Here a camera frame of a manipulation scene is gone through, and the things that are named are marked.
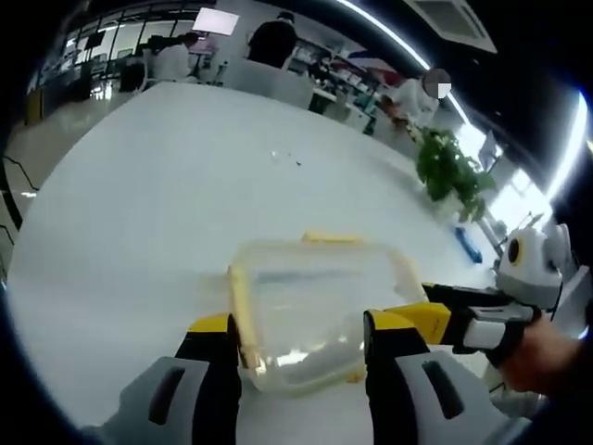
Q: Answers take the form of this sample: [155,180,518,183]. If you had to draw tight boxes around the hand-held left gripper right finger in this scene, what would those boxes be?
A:
[362,301,516,445]

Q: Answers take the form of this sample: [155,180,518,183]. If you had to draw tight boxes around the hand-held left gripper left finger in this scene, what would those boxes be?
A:
[118,312,245,445]

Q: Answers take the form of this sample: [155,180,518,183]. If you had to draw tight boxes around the clear plastic container yellow buckles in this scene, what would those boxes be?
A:
[198,230,430,401]

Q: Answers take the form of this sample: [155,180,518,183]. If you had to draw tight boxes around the person's right hand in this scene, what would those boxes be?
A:
[502,318,593,396]

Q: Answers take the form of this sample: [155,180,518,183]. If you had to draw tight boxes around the blue flat object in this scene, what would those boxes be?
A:
[452,225,484,261]

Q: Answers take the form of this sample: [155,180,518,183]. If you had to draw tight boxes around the potted green plant white pot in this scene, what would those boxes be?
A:
[414,127,498,224]

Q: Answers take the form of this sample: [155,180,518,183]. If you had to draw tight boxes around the ceiling air vent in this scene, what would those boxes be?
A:
[401,0,493,53]

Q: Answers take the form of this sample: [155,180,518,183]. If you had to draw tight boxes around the ceiling light strip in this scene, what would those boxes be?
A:
[333,0,469,126]

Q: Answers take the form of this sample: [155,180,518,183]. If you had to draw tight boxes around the black office chair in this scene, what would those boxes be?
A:
[119,62,147,95]

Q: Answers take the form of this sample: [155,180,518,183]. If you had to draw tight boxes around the wall screen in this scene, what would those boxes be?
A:
[191,6,242,37]

